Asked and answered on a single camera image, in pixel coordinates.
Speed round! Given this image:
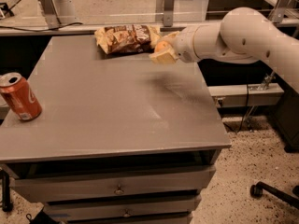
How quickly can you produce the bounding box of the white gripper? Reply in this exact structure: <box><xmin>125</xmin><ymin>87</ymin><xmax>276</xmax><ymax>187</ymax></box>
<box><xmin>149</xmin><ymin>26</ymin><xmax>200</xmax><ymax>64</ymax></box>

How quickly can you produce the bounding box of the orange fruit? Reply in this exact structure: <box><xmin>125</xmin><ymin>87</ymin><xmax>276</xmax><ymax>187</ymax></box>
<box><xmin>154</xmin><ymin>41</ymin><xmax>169</xmax><ymax>52</ymax></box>

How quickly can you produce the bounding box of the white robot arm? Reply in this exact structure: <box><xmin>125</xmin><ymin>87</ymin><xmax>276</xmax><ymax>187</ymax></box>
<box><xmin>149</xmin><ymin>7</ymin><xmax>299</xmax><ymax>91</ymax></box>

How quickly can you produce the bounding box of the brown chip bag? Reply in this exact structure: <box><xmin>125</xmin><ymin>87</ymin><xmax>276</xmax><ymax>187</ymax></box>
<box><xmin>94</xmin><ymin>24</ymin><xmax>161</xmax><ymax>54</ymax></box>

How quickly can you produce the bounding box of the grey drawer cabinet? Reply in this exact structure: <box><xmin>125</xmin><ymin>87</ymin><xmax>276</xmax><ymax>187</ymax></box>
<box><xmin>0</xmin><ymin>35</ymin><xmax>230</xmax><ymax>224</ymax></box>

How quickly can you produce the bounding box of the top grey drawer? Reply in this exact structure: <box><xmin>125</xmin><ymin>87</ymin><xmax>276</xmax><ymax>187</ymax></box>
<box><xmin>11</xmin><ymin>165</ymin><xmax>216</xmax><ymax>203</ymax></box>

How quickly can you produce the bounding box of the grey drawer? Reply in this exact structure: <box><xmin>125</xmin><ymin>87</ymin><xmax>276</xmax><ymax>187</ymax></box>
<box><xmin>11</xmin><ymin>165</ymin><xmax>216</xmax><ymax>203</ymax></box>
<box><xmin>44</xmin><ymin>195</ymin><xmax>201</xmax><ymax>221</ymax></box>

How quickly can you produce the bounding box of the red soda can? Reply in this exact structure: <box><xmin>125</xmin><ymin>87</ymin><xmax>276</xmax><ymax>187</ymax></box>
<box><xmin>0</xmin><ymin>72</ymin><xmax>42</xmax><ymax>120</ymax></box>

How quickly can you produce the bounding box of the black office chair base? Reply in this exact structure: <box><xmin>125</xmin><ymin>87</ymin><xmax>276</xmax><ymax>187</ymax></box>
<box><xmin>249</xmin><ymin>181</ymin><xmax>299</xmax><ymax>209</ymax></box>

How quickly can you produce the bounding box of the middle grey drawer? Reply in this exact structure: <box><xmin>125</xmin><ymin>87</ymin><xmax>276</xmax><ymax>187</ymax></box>
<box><xmin>44</xmin><ymin>195</ymin><xmax>201</xmax><ymax>221</ymax></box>

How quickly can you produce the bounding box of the black stand leg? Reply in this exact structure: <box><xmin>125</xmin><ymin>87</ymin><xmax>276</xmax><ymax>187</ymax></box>
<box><xmin>0</xmin><ymin>170</ymin><xmax>13</xmax><ymax>212</ymax></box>

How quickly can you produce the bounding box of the middle metal bracket post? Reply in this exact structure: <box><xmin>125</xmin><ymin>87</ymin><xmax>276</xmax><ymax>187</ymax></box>
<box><xmin>164</xmin><ymin>0</ymin><xmax>174</xmax><ymax>27</ymax></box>

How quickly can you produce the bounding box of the metal bracket post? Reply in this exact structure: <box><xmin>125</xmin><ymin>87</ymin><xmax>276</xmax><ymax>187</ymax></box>
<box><xmin>164</xmin><ymin>0</ymin><xmax>174</xmax><ymax>27</ymax></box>
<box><xmin>268</xmin><ymin>0</ymin><xmax>298</xmax><ymax>23</ymax></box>
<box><xmin>38</xmin><ymin>0</ymin><xmax>60</xmax><ymax>29</ymax></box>

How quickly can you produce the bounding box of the black cable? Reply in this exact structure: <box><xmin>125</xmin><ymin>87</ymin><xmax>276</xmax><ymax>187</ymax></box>
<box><xmin>0</xmin><ymin>21</ymin><xmax>83</xmax><ymax>33</ymax></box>

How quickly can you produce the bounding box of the right metal bracket post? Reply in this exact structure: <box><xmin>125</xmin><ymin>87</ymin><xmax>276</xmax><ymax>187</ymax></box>
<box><xmin>268</xmin><ymin>0</ymin><xmax>298</xmax><ymax>23</ymax></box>

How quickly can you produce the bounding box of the left metal bracket post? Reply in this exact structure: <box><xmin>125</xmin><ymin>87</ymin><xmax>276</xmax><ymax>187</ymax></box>
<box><xmin>38</xmin><ymin>0</ymin><xmax>60</xmax><ymax>29</ymax></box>

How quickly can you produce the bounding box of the grey metal rail frame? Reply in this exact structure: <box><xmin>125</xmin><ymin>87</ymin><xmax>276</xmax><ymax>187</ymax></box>
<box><xmin>0</xmin><ymin>17</ymin><xmax>299</xmax><ymax>37</ymax></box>

